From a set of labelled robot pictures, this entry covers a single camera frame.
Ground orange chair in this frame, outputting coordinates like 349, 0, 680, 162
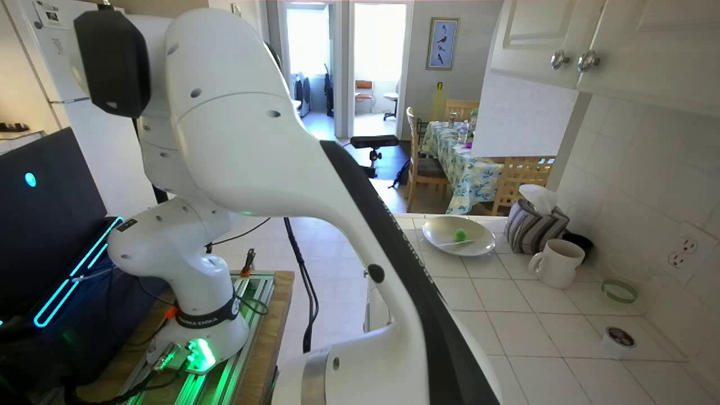
352, 77, 378, 118

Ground black rounded device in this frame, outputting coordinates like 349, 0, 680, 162
72, 4, 154, 122

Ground white wall outlet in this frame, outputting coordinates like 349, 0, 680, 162
666, 236, 700, 272

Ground white upper cabinet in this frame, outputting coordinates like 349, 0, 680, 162
484, 0, 720, 120

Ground dark computer case cyan lights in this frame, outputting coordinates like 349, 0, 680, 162
0, 127, 155, 381

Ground small white cup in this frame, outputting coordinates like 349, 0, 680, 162
599, 325, 642, 361

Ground black cable sleeve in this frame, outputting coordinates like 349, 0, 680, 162
320, 139, 505, 405

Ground black stool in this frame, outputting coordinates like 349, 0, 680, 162
349, 133, 403, 180

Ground white flower mug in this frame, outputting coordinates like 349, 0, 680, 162
526, 236, 587, 292

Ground silver cabinet knob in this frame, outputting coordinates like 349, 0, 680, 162
573, 50, 604, 74
547, 50, 573, 73

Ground striped cloth on rack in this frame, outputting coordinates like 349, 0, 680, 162
501, 197, 571, 260

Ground metal base plate green light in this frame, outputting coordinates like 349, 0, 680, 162
124, 272, 277, 405

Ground wooden dining chair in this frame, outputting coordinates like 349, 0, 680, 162
403, 104, 452, 215
442, 98, 484, 125
489, 156, 556, 218

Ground yellow green tall item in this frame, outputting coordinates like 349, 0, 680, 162
429, 80, 450, 125

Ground framed blue wall picture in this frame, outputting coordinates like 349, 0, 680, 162
423, 17, 461, 73

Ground wooden board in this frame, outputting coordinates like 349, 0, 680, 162
75, 268, 298, 405

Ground thick black cable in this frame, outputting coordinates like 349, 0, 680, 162
281, 217, 321, 355

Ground dining table floral cloth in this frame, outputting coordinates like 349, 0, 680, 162
418, 118, 506, 218

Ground green ring lid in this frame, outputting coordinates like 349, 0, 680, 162
599, 277, 642, 307

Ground thin black cable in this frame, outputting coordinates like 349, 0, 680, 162
202, 217, 273, 254

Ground white round plate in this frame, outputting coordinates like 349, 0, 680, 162
418, 212, 499, 261

